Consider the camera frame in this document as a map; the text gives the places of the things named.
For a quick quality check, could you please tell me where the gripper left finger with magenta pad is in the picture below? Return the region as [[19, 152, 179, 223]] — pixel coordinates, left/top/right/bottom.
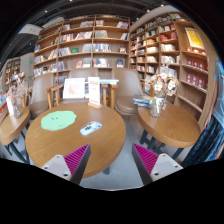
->
[[42, 144, 91, 185]]

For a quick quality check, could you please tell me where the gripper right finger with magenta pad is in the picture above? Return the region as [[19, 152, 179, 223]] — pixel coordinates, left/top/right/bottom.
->
[[132, 144, 182, 185]]

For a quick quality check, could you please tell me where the white computer mouse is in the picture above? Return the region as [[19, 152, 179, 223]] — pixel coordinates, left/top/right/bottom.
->
[[80, 121, 102, 136]]

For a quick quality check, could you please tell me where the green blob-shaped mouse pad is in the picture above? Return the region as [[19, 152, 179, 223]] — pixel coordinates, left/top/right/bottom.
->
[[41, 111, 77, 131]]

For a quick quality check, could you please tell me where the round wooden centre table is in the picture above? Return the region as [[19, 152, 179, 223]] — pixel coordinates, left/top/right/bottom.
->
[[25, 103, 126, 178]]

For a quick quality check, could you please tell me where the round wooden table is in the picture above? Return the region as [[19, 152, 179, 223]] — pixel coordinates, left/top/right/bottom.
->
[[137, 104, 200, 149], [0, 107, 30, 145], [25, 103, 126, 178]]

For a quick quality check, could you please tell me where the round wooden right table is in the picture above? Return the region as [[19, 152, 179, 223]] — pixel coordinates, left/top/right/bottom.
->
[[137, 104, 200, 149]]

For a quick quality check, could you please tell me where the person in blue clothes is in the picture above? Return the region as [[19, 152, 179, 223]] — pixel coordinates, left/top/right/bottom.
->
[[181, 60, 224, 168]]

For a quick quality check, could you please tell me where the stack of books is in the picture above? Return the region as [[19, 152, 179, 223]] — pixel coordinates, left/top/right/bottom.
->
[[133, 95, 151, 107]]

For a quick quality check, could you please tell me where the beige upholstered left chair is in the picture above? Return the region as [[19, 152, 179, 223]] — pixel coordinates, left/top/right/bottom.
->
[[28, 73, 54, 118]]

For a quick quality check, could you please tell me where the beige upholstered chair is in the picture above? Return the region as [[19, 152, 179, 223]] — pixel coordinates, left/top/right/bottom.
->
[[112, 68, 143, 116], [28, 73, 54, 118]]

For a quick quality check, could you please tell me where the round wooden left table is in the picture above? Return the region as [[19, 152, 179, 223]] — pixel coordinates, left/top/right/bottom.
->
[[0, 107, 30, 145]]

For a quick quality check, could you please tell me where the white sign in wooden stand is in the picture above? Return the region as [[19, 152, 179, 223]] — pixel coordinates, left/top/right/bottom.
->
[[88, 77, 101, 108]]

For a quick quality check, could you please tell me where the white framed picture board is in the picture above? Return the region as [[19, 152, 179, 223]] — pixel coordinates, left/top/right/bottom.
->
[[63, 78, 85, 99]]

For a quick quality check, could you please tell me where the wooden armchair behind table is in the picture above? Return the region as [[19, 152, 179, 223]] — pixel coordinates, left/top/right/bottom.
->
[[44, 67, 118, 108]]

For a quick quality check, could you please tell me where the glass vase with dried flowers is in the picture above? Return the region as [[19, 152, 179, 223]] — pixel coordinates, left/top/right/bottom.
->
[[145, 72, 179, 117]]

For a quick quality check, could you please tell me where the beige upholstered right chair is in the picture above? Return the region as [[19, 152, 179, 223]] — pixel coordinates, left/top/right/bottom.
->
[[112, 68, 143, 116]]

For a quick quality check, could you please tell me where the vase with flowers left table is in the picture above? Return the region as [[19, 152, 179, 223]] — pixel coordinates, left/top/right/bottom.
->
[[6, 81, 28, 119]]

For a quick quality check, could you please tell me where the yellow poster on shelf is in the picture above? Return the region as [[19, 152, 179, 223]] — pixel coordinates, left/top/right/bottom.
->
[[185, 27, 204, 49]]

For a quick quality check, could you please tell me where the wooden bookshelf right wall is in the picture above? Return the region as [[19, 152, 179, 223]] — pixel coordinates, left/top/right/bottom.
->
[[130, 7, 217, 126]]

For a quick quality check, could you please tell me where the wooden bookshelf wall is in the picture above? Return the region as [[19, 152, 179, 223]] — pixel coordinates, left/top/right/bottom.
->
[[33, 14, 130, 78], [130, 7, 217, 126]]

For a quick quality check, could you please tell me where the wooden bookshelf centre wall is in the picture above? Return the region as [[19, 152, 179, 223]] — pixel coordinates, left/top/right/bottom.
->
[[33, 14, 130, 78]]

